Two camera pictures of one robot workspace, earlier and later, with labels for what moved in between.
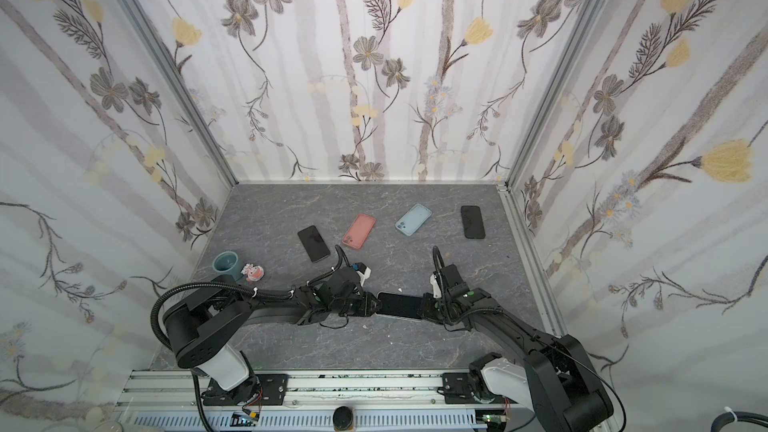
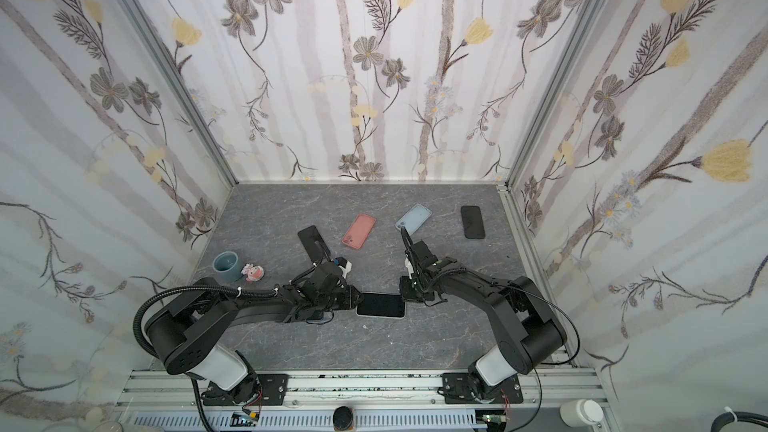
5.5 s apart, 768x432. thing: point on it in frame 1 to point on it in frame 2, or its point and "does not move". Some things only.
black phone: x=473 y=222 does not move
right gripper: x=435 y=306 to x=417 y=261
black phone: x=314 y=244 does not move
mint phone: x=413 y=219 does not move
